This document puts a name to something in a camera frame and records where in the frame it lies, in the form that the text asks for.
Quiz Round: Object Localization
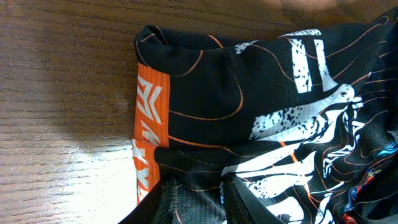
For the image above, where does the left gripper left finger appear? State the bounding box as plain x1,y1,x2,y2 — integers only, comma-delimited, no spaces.
119,179,177,224

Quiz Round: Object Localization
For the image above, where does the black patterned jersey shirt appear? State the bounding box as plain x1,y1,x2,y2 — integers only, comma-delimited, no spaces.
132,8,397,224

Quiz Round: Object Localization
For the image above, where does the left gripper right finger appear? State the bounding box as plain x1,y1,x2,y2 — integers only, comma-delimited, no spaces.
223,174,284,224

